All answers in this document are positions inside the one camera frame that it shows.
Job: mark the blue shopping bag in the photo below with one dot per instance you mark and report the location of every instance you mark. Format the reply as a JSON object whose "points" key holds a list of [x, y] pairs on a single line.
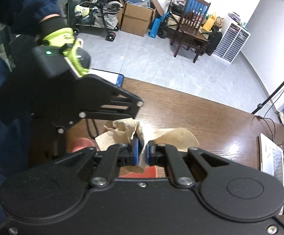
{"points": [[156, 25]]}

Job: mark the grey baby stroller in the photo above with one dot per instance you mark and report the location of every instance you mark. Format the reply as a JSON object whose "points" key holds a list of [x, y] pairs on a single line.
{"points": [[98, 14]]}

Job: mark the left hand in yellow-green glove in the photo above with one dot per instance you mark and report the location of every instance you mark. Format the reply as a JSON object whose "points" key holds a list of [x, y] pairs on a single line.
{"points": [[63, 42]]}

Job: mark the dark blue sleeved forearm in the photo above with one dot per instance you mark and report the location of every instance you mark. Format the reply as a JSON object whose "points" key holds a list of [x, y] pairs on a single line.
{"points": [[21, 2]]}

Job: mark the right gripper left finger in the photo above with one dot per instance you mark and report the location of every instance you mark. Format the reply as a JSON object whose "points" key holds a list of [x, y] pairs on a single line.
{"points": [[109, 162]]}

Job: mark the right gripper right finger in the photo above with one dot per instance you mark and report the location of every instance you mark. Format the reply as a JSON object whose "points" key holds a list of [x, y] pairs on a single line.
{"points": [[173, 162]]}

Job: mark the cardboard box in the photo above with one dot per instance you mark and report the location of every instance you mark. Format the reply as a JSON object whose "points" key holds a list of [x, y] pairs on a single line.
{"points": [[136, 19]]}

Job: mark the pink footed bowl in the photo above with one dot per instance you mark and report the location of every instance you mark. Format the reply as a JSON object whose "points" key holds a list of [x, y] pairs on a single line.
{"points": [[80, 143]]}

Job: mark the smartphone with lit screen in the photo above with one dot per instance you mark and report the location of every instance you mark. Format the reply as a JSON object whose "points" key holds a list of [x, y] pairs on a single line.
{"points": [[112, 77]]}

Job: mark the beige cleaning cloth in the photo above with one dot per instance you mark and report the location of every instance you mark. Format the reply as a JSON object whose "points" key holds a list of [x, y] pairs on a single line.
{"points": [[123, 130]]}

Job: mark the black tripod stand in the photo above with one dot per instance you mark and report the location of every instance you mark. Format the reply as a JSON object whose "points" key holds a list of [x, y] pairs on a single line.
{"points": [[261, 105]]}

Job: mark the dark wooden chair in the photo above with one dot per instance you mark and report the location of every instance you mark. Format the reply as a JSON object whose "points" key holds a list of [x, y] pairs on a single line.
{"points": [[187, 29]]}

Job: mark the yellow paper bag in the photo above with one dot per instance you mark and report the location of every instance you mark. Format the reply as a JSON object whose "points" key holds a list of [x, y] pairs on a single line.
{"points": [[209, 22]]}

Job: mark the white drawer cabinet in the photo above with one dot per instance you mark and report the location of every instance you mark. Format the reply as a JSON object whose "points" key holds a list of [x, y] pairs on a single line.
{"points": [[233, 39]]}

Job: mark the black suitcase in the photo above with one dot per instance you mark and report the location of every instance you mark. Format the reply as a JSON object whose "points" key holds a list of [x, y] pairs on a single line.
{"points": [[213, 40]]}

